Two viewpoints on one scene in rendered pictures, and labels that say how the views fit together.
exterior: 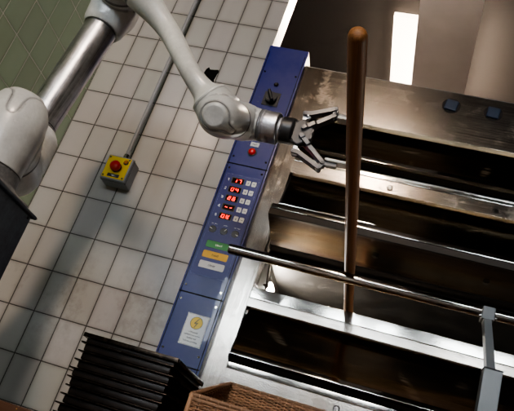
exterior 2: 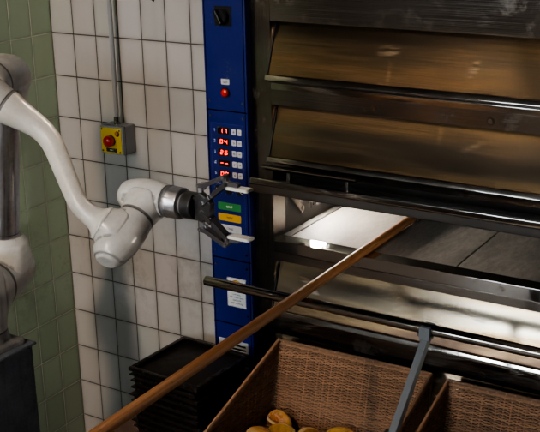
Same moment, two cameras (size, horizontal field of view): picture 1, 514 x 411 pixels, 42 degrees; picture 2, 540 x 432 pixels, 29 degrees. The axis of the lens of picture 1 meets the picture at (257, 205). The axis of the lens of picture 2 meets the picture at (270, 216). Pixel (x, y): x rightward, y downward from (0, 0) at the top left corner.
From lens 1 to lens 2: 2.30 m
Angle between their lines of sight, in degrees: 45
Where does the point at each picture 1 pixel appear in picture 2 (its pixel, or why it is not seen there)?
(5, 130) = not seen: outside the picture
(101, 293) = (155, 261)
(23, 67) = not seen: outside the picture
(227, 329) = (265, 285)
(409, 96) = not seen: outside the picture
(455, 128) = (431, 10)
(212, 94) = (98, 236)
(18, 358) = (120, 323)
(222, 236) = (229, 195)
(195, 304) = (230, 268)
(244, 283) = (266, 237)
